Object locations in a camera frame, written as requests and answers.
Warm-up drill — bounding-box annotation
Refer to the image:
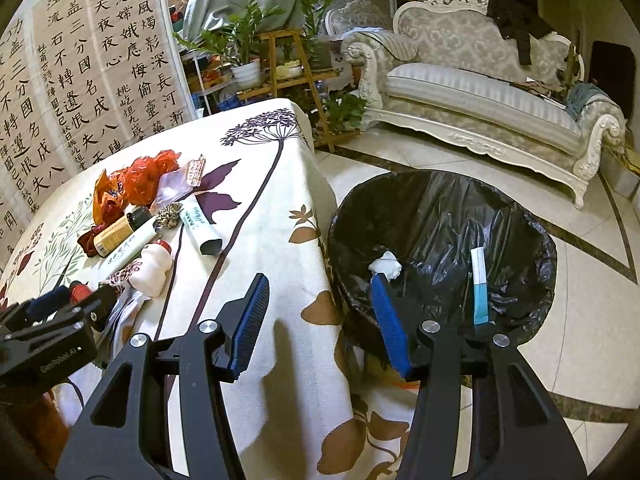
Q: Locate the white bottle with red cap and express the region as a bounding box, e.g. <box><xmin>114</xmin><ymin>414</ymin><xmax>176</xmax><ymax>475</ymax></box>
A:
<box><xmin>131</xmin><ymin>240</ymin><xmax>172</xmax><ymax>297</ymax></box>

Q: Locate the trash bin with black bag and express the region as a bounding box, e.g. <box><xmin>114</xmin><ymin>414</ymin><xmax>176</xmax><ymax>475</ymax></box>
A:
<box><xmin>327</xmin><ymin>170</ymin><xmax>558</xmax><ymax>356</ymax></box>

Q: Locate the dark red plastic bag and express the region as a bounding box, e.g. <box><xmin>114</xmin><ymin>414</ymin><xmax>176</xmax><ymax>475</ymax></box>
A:
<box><xmin>77</xmin><ymin>225</ymin><xmax>108</xmax><ymax>258</ymax></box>

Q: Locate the blue and white tube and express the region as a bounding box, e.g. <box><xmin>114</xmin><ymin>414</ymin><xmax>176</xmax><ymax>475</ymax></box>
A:
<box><xmin>470</xmin><ymin>247</ymin><xmax>493</xmax><ymax>326</ymax></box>

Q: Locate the white tube with green print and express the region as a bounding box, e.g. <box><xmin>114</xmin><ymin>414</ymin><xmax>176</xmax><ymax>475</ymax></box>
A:
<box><xmin>180</xmin><ymin>197</ymin><xmax>223</xmax><ymax>256</ymax></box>

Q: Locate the small red object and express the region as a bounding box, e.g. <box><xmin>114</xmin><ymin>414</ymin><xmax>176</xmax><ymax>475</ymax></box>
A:
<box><xmin>69</xmin><ymin>280</ymin><xmax>93</xmax><ymax>306</ymax></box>

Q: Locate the crumpled white tissue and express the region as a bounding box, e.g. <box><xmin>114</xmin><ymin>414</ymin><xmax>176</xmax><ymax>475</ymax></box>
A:
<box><xmin>369</xmin><ymin>250</ymin><xmax>403</xmax><ymax>281</ymax></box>

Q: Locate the crumpled white wrapper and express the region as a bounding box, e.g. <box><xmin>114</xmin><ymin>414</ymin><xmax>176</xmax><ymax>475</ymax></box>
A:
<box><xmin>107</xmin><ymin>267</ymin><xmax>151</xmax><ymax>336</ymax></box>

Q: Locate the brown bottle with black cap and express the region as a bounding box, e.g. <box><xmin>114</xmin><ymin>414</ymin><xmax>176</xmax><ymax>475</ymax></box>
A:
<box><xmin>92</xmin><ymin>206</ymin><xmax>153</xmax><ymax>258</ymax></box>

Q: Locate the wooden plant stand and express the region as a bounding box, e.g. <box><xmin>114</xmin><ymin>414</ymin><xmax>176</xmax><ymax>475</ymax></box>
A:
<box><xmin>237</xmin><ymin>30</ymin><xmax>361</xmax><ymax>153</ymax></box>

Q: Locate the long white tube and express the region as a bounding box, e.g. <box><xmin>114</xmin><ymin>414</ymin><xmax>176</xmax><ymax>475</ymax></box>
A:
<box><xmin>97</xmin><ymin>220</ymin><xmax>161</xmax><ymax>281</ymax></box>

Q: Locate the blue blanket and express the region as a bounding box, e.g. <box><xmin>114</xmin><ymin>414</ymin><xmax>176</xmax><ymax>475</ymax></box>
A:
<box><xmin>565</xmin><ymin>82</ymin><xmax>608</xmax><ymax>121</ymax></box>

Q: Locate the small leafy plant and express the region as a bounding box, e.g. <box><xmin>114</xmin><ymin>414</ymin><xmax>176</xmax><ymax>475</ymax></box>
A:
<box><xmin>320</xmin><ymin>91</ymin><xmax>368</xmax><ymax>133</ymax></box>

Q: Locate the black cable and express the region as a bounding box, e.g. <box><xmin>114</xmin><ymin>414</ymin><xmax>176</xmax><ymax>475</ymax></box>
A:
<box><xmin>62</xmin><ymin>379</ymin><xmax>87</xmax><ymax>413</ymax></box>

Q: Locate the gold crumpled ball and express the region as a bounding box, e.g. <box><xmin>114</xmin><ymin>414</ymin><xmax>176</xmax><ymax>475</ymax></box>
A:
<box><xmin>154</xmin><ymin>204</ymin><xmax>185</xmax><ymax>231</ymax></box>

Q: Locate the orange plastic bag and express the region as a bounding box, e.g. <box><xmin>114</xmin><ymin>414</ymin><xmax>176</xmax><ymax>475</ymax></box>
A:
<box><xmin>92</xmin><ymin>170</ymin><xmax>126</xmax><ymax>226</ymax></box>

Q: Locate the floral tablecloth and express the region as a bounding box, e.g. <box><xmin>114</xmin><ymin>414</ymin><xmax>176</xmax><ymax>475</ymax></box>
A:
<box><xmin>0</xmin><ymin>97</ymin><xmax>416</xmax><ymax>480</ymax></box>

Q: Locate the person's left forearm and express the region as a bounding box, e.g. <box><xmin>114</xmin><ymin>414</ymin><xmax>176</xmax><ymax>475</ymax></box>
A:
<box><xmin>0</xmin><ymin>385</ymin><xmax>68</xmax><ymax>466</ymax></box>

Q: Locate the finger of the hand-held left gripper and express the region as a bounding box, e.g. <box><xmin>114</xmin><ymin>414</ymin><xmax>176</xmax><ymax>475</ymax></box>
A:
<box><xmin>0</xmin><ymin>287</ymin><xmax>69</xmax><ymax>333</ymax></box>
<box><xmin>81</xmin><ymin>284</ymin><xmax>121</xmax><ymax>333</ymax></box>

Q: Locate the black clothing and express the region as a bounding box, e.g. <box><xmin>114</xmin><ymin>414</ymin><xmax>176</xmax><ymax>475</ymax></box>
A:
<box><xmin>486</xmin><ymin>0</ymin><xmax>556</xmax><ymax>66</ymax></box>

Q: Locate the clear wrapper with orange print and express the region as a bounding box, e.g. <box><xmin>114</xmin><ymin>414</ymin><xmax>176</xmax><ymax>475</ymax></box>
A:
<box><xmin>155</xmin><ymin>155</ymin><xmax>207</xmax><ymax>208</ymax></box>

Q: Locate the tall green plant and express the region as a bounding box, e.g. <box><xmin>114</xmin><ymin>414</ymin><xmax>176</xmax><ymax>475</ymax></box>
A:
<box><xmin>282</xmin><ymin>0</ymin><xmax>346</xmax><ymax>48</ymax></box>

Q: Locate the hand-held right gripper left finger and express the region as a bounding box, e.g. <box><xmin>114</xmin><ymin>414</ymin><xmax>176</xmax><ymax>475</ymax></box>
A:
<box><xmin>54</xmin><ymin>273</ymin><xmax>271</xmax><ymax>480</ymax></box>

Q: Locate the white metal rack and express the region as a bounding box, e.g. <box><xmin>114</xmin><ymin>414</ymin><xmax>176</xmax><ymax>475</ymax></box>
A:
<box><xmin>180</xmin><ymin>50</ymin><xmax>241</xmax><ymax>111</ymax></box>

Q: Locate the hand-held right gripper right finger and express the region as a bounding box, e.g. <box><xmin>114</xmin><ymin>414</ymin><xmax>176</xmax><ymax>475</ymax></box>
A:
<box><xmin>371</xmin><ymin>275</ymin><xmax>587</xmax><ymax>480</ymax></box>

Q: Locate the plant in white pot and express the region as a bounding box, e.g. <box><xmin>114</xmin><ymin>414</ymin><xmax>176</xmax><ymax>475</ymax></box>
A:
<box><xmin>175</xmin><ymin>0</ymin><xmax>286</xmax><ymax>88</ymax></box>

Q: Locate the ornate cream sofa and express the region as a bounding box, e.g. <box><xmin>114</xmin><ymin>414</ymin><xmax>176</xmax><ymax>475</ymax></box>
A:
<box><xmin>340</xmin><ymin>0</ymin><xmax>628</xmax><ymax>210</ymax></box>

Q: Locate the ornate armchair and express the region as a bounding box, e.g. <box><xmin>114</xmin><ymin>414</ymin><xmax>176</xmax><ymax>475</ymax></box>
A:
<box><xmin>325</xmin><ymin>0</ymin><xmax>397</xmax><ymax>38</ymax></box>

